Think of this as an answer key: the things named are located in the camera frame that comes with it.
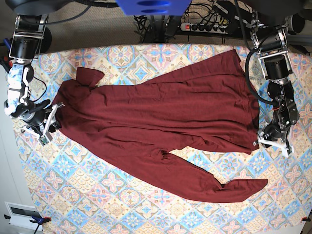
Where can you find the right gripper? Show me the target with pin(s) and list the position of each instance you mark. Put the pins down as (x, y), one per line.
(39, 119)

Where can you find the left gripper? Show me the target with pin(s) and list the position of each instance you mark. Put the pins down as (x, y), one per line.
(272, 136)

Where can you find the maroon t-shirt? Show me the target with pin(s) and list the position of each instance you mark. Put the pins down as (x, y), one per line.
(206, 106)

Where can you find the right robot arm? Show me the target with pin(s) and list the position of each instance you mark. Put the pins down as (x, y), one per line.
(29, 33)

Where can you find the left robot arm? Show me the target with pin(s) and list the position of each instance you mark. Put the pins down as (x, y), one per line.
(268, 35)

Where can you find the patterned tablecloth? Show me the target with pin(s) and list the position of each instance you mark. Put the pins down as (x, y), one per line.
(83, 194)

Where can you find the blue clamp upper left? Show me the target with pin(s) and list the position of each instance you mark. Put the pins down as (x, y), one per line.
(5, 48)

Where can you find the blue clamp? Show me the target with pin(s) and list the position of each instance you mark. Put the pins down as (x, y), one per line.
(36, 220)
(5, 48)

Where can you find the black round stool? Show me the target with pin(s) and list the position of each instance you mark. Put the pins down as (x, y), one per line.
(45, 43)

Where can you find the orange clamp right edge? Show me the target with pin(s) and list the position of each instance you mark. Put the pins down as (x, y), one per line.
(306, 219)

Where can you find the white floor vent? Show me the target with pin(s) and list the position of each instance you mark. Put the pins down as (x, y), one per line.
(20, 215)

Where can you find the blue clamp lower left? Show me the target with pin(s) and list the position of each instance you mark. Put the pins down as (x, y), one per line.
(36, 220)

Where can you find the white power strip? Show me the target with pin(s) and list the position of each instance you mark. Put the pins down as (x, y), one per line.
(204, 28)

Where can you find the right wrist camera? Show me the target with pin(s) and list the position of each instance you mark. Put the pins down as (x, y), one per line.
(45, 139)

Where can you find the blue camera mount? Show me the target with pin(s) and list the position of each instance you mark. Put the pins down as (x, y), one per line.
(153, 7)

